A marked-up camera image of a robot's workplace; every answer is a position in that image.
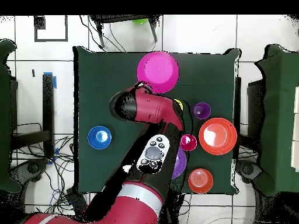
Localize yellow cup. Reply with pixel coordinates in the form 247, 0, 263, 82
173, 99, 185, 111

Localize white boxes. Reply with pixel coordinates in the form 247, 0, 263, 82
290, 85, 299, 173

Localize green side table cloth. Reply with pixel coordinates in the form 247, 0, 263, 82
0, 38, 22, 194
253, 43, 299, 197

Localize green bowl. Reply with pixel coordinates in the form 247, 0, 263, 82
131, 17, 149, 26

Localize large orange bowl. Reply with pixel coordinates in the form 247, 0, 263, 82
199, 117, 238, 156

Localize cable bundle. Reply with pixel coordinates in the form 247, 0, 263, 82
10, 122, 79, 215

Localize purple cup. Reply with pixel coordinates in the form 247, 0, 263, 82
193, 101, 211, 120

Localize black upright post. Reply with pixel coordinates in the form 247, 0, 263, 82
42, 73, 55, 158

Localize black cross beam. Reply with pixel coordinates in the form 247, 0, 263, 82
10, 129, 51, 150

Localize small orange bowl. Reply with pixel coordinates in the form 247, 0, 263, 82
187, 168, 214, 194

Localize black metal stool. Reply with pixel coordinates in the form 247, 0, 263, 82
89, 14, 162, 49

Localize black power brick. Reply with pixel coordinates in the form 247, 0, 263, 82
65, 186, 88, 215

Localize blue tape strip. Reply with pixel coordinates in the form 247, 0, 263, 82
43, 71, 57, 89

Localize purple bowl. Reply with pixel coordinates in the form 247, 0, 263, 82
171, 146, 187, 180

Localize black pedestal foot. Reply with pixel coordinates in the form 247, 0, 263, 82
235, 159, 263, 185
9, 157, 50, 186

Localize red cup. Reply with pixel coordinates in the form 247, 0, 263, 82
179, 134, 197, 152

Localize pink bowl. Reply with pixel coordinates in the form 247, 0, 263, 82
137, 51, 180, 94

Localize dark green tablecloth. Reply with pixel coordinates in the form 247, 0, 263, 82
72, 45, 242, 196

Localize blue bowl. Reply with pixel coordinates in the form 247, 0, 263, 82
87, 125, 112, 150

